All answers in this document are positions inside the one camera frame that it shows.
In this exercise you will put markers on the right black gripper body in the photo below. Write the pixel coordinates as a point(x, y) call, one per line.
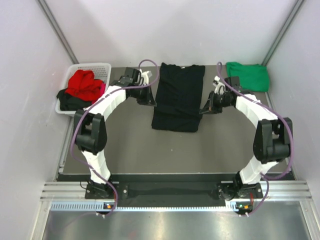
point(217, 102)

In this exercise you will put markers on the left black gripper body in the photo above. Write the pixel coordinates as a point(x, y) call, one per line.
point(142, 95)

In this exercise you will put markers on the black t shirt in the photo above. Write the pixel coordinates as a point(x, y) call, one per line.
point(178, 98)

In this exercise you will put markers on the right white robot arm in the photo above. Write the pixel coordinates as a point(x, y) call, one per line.
point(272, 140)

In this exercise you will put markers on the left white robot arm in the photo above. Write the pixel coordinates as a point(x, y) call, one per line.
point(90, 132)

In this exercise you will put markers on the pink garment in basket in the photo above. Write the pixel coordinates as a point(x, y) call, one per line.
point(102, 89)

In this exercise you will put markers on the green folded t shirt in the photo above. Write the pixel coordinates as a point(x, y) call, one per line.
point(253, 77)

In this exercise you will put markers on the white plastic laundry basket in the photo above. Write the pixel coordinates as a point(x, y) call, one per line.
point(101, 70)

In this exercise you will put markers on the red t shirt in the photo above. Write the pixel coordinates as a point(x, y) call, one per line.
point(84, 86)

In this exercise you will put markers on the black garment in basket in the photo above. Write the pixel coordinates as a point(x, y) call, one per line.
point(71, 103)

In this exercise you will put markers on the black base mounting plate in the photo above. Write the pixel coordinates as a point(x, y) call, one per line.
point(214, 190)

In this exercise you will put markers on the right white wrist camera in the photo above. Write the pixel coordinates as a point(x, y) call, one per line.
point(220, 87)

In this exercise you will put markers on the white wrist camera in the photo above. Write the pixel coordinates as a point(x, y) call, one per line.
point(145, 77)
point(220, 87)

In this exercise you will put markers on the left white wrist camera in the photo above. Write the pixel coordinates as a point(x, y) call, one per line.
point(145, 77)

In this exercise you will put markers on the aluminium frame rail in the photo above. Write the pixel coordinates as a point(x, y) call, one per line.
point(281, 191)

